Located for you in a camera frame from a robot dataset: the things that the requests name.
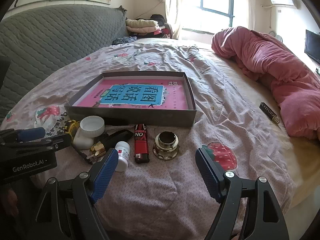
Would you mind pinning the grey quilted headboard cover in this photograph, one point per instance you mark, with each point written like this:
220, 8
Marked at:
50, 42

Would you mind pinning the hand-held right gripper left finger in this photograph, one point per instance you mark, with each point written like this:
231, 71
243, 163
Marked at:
107, 175

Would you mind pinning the gold metal clip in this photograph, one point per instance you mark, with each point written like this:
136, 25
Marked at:
98, 149

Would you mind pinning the glass jar with gold rim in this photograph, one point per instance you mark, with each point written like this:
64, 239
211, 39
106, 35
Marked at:
166, 147

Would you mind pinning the white round jar cap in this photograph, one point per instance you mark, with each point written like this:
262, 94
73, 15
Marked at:
92, 126

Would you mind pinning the cream curtain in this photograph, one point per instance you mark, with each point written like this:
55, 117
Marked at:
172, 5
247, 2

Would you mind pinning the pink quilt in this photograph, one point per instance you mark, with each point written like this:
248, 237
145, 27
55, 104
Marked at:
275, 62

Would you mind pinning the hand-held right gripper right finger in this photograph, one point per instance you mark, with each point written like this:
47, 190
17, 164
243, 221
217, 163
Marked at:
210, 176

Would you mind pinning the strawberry printed bedsheet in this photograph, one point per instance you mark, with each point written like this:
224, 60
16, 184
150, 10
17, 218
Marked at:
175, 62

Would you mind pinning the window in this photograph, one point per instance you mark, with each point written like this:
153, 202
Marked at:
215, 0

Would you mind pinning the pile of dark clothes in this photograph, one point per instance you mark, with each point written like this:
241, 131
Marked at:
162, 27

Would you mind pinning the red lighter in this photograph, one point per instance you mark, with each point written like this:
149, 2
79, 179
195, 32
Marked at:
141, 145

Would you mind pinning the dark patterned cloth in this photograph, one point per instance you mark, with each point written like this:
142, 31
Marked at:
123, 40

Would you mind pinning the white fan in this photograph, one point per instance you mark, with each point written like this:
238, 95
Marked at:
277, 37

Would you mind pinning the small black metal-tipped tool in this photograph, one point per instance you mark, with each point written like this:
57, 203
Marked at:
86, 156

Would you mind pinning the black television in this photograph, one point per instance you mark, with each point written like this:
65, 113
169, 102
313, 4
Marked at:
312, 46

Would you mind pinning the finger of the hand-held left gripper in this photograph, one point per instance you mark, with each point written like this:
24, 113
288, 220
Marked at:
58, 142
31, 133

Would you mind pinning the pink and blue book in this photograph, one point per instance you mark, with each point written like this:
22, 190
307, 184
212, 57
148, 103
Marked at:
175, 97

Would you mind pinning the white air conditioner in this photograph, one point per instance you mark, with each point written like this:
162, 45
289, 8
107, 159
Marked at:
283, 1

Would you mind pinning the grey cardboard box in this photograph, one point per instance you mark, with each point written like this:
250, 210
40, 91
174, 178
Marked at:
125, 116

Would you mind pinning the white pill bottle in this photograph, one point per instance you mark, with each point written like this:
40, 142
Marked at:
122, 157

